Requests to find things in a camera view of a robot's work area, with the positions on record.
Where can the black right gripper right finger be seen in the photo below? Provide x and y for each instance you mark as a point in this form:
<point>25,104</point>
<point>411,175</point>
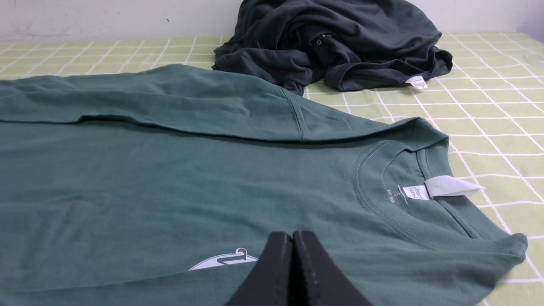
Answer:
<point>316,279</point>

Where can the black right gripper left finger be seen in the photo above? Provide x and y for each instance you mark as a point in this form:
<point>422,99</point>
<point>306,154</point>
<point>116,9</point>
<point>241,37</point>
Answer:
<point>268,282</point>

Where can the green long-sleeved shirt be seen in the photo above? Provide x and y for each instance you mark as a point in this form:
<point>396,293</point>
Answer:
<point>161,188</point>

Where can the dark grey crumpled garment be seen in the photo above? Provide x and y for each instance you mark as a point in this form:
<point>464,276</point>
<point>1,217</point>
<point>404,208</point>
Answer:
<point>350,45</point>

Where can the green checked tablecloth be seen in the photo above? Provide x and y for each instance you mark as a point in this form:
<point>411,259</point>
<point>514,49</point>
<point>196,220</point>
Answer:
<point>490,105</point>

